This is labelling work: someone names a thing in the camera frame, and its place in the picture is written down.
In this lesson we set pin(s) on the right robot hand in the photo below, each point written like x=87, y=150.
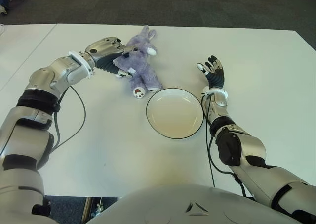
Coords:
x=216, y=78

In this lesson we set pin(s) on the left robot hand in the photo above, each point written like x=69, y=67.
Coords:
x=103, y=49

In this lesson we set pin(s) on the purple plush bunny doll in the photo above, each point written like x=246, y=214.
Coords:
x=143, y=68

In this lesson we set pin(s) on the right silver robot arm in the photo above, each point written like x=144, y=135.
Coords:
x=254, y=145

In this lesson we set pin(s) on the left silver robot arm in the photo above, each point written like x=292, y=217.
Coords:
x=29, y=135

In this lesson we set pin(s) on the white plate black rim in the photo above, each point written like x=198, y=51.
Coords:
x=174, y=115

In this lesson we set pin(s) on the white sneaker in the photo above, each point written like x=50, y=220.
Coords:
x=3, y=10

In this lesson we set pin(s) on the grey robot torso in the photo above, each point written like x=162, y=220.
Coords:
x=172, y=204

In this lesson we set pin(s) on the metal frame under table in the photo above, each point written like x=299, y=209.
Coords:
x=87, y=206

